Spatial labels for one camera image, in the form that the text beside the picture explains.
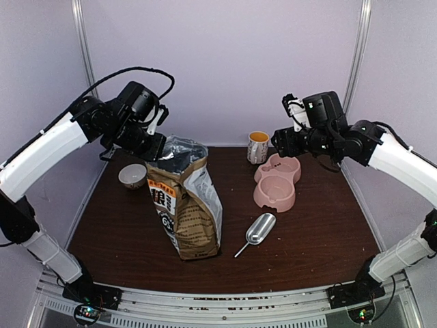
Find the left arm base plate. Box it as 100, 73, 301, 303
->
62, 284, 122, 310

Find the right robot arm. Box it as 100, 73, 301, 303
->
272, 120, 436, 302

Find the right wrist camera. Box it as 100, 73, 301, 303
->
281, 91, 349, 133

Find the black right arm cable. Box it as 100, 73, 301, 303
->
370, 268, 397, 320

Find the aluminium front rail frame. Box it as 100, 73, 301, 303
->
32, 268, 419, 328

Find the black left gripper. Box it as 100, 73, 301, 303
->
105, 115, 166, 161

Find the white ceramic bowl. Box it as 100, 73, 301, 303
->
118, 164, 147, 190

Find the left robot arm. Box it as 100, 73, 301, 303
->
1, 81, 169, 303

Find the floral mug yellow inside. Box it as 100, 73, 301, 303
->
247, 131, 270, 165

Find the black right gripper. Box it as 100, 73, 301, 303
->
272, 126, 337, 157

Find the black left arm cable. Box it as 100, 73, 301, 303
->
0, 66, 175, 168

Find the right aluminium wall post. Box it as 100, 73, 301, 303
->
343, 0, 372, 113

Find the aluminium wall post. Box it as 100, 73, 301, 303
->
343, 0, 372, 113
71, 0, 96, 87

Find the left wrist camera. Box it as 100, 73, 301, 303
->
147, 105, 169, 135

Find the left aluminium wall post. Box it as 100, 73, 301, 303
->
71, 0, 96, 87

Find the brown pet food bag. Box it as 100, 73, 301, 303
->
146, 135, 223, 260

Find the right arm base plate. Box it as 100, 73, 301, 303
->
326, 282, 386, 309

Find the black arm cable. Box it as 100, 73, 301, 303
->
0, 66, 175, 168
370, 268, 397, 320

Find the pink double pet bowl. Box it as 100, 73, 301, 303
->
253, 154, 301, 213

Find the metal food scoop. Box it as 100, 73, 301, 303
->
234, 213, 277, 258

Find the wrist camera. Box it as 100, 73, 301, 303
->
281, 91, 349, 133
147, 105, 169, 135

